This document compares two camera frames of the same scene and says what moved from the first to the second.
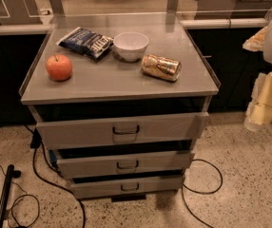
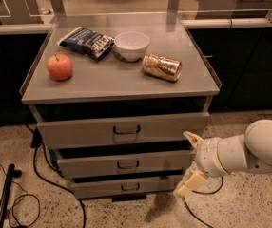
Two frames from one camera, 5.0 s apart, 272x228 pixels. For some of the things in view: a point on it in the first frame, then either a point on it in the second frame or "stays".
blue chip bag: x=87 y=44 stays
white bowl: x=130 y=47 stays
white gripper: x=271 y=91 -> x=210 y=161
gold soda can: x=168 y=69 stays
